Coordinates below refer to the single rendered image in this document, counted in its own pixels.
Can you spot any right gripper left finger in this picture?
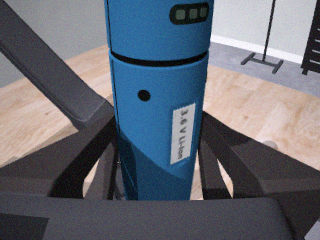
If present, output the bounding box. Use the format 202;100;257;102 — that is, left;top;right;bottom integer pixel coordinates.
0;110;119;200

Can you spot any blue nut driver barrel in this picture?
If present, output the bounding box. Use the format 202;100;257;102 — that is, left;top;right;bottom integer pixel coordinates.
104;0;214;200

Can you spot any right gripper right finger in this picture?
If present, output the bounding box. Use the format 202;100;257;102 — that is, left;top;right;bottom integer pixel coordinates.
197;110;320;239

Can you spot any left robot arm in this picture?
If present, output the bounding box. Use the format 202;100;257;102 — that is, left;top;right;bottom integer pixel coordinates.
0;0;125;200

